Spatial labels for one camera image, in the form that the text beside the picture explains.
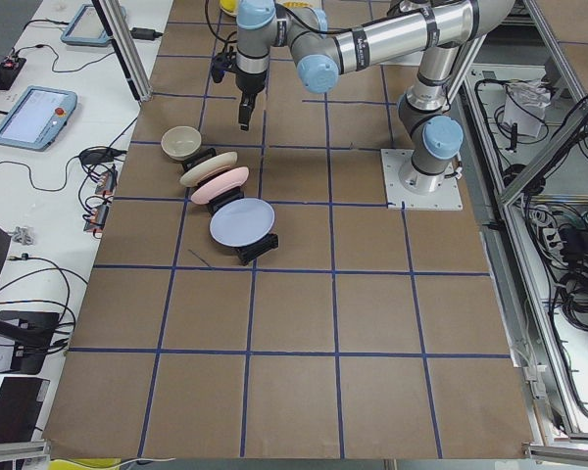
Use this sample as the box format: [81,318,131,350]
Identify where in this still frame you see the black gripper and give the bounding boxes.
[235,70,267,130]

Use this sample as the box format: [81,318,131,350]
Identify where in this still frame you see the blue plate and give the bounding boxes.
[210,198,275,248]

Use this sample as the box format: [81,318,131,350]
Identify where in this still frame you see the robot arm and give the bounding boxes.
[232,0,513,195]

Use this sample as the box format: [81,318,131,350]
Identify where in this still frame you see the pink plate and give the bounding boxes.
[190,166,249,205]

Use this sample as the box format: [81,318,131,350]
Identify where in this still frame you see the cream plate in rack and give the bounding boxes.
[179,151,238,188]

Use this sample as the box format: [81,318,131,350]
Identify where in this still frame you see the cream bowl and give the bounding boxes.
[161,126,202,161]

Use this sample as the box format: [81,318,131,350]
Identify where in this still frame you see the yellow lemon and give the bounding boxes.
[220,0,238,17]

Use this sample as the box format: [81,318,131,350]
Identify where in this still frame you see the black power adapter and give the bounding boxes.
[130,27,163,41]

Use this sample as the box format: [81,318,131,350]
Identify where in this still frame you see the black dish rack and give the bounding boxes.
[181,148,278,265]

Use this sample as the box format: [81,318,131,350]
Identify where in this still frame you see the far teach pendant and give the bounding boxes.
[61,3,111,47]

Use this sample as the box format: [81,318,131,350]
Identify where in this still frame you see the teach pendant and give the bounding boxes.
[61,3,111,47]
[0,85,78,151]

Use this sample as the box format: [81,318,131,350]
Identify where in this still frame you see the near teach pendant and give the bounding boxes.
[0,85,78,151]

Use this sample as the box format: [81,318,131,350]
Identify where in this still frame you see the black monitor stand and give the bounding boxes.
[0,228,59,375]

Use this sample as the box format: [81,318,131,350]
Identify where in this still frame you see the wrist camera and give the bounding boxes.
[210,49,236,83]

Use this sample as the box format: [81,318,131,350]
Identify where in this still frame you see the aluminium frame post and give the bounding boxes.
[92,0,153,103]

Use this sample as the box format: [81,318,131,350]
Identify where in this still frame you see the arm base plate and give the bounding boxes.
[381,149,464,212]

